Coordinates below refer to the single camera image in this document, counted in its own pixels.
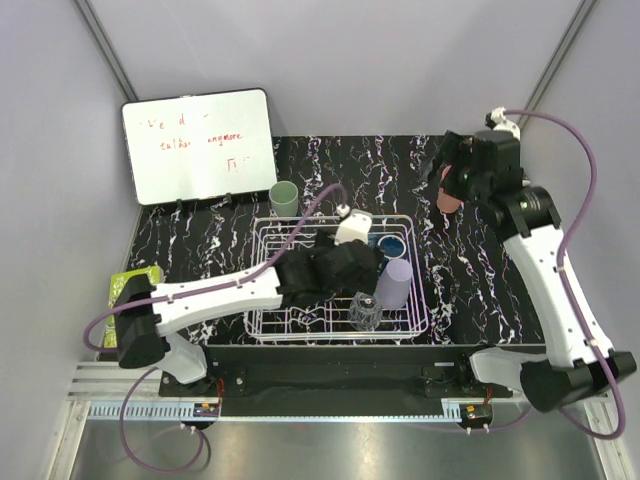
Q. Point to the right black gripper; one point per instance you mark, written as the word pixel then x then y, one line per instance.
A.
pixel 452 148

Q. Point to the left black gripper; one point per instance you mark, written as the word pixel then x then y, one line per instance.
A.
pixel 366 282

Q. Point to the pink plastic cup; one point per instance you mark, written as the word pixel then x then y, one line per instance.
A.
pixel 446 203

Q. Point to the lilac plastic cup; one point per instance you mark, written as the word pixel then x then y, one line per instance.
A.
pixel 393 286

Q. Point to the clear glass cup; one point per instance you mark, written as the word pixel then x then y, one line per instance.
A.
pixel 365 313

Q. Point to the green plastic cup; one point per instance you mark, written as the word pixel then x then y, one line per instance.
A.
pixel 283 198

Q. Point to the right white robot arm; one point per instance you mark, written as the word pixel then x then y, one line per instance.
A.
pixel 579 358

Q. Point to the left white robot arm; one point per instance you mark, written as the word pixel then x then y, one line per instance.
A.
pixel 149 318

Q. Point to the dark blue ceramic mug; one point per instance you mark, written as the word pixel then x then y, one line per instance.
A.
pixel 392 246

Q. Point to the white whiteboard with red writing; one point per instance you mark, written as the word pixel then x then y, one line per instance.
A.
pixel 199 147

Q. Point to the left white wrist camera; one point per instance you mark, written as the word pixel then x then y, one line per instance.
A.
pixel 354 227

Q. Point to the white wire dish rack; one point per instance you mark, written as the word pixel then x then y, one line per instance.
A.
pixel 330 321

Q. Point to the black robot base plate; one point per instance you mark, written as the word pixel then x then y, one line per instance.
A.
pixel 243 370

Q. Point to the grey slotted cable duct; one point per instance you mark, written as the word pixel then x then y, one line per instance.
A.
pixel 181 409

